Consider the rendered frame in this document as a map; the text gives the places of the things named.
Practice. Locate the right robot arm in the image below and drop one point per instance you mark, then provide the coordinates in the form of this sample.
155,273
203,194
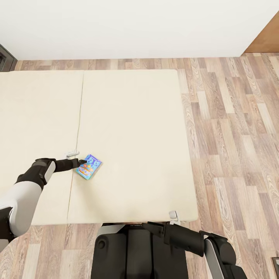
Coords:
219,253

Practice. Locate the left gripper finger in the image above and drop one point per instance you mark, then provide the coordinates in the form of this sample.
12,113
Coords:
82,162

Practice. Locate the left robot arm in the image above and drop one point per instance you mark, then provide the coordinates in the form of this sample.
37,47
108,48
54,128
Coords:
18,204

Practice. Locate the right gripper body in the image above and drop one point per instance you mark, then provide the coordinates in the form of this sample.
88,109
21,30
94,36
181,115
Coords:
177,236

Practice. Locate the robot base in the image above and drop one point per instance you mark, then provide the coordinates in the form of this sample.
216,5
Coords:
133,252

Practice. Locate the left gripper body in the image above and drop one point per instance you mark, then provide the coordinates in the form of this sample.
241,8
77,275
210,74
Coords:
70,164

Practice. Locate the bed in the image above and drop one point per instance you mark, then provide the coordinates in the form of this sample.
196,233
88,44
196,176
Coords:
130,120

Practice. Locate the board game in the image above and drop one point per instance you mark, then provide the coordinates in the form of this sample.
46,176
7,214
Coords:
89,168

